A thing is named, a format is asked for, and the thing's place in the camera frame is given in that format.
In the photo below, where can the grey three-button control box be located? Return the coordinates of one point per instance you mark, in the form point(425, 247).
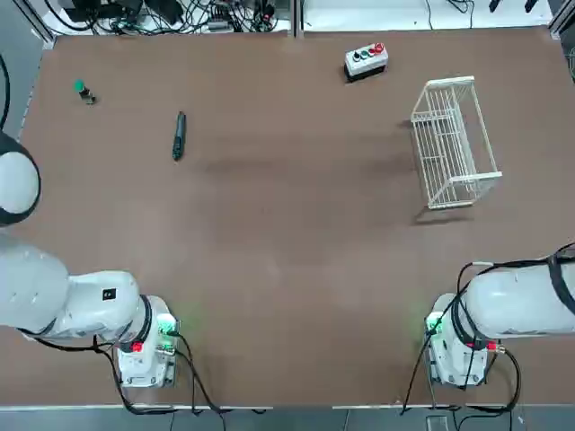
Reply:
point(365, 60)

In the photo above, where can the silver aluminium frame bar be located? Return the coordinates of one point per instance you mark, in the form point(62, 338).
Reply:
point(561, 20)
point(40, 22)

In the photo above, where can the green push button switch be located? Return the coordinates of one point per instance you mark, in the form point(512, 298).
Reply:
point(81, 86)

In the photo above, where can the grey power strip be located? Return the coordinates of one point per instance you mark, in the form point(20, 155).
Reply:
point(220, 25)

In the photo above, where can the silver aluminium frame post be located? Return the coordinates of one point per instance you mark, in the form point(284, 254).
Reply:
point(297, 18)

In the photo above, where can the black electronic equipment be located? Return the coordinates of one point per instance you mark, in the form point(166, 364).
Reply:
point(108, 6)

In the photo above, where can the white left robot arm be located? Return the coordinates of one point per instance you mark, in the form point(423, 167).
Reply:
point(90, 296)

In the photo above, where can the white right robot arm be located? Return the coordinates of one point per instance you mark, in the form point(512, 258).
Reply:
point(507, 296)

